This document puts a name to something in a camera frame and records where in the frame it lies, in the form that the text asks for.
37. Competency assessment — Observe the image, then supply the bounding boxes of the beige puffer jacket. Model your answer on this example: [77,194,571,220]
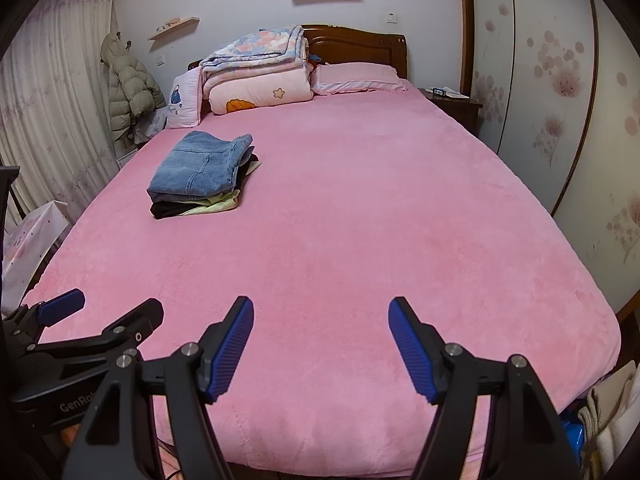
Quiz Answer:
[100,32,167,143]

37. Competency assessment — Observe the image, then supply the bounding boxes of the light wooden wall shelf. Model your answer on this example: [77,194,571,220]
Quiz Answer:
[147,16,201,41]

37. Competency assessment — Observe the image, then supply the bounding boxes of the dark wooden headboard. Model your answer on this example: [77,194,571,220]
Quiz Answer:
[187,24,408,81]

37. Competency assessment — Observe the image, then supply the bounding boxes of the white plastic bag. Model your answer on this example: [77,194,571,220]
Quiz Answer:
[132,107,168,146]

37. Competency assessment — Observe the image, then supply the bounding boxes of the wardrobe with floral doors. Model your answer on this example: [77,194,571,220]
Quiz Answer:
[457,0,640,311]

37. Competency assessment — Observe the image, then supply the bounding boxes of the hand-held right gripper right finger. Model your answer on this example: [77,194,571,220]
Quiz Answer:
[388,296,583,480]

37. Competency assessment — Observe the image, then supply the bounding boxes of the pink pillow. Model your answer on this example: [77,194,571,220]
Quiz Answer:
[311,62,410,96]

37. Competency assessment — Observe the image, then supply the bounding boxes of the white cushion with blue print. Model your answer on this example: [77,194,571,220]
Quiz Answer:
[165,69,203,130]

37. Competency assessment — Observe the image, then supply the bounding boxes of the pale floral curtain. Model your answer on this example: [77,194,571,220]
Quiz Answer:
[0,0,123,241]

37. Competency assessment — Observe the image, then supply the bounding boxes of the bed with pink blanket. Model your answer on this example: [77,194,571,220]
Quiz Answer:
[25,80,623,480]

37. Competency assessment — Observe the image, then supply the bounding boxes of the dark wooden nightstand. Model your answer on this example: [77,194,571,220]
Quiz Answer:
[419,87,483,136]

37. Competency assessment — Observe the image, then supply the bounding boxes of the white gift bag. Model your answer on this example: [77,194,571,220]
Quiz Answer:
[2,200,71,306]

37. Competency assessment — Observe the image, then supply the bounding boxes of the folded floral quilt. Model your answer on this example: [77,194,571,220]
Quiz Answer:
[199,25,311,93]

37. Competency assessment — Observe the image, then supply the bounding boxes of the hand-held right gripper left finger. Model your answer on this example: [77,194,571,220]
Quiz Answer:
[60,295,256,480]

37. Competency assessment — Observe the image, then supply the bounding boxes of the pile of cream clothes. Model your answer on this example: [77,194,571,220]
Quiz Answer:
[577,360,640,480]

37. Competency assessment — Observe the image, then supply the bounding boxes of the green and black folded garment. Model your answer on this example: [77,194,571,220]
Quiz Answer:
[150,152,261,220]

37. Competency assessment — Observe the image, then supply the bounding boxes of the blue bag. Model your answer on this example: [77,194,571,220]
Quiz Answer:
[560,410,586,461]

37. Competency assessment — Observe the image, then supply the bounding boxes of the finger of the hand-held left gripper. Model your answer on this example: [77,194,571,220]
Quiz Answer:
[2,288,86,343]
[22,298,165,361]

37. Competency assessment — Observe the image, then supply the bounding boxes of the blue denim jacket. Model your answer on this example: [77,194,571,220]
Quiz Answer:
[146,131,256,205]

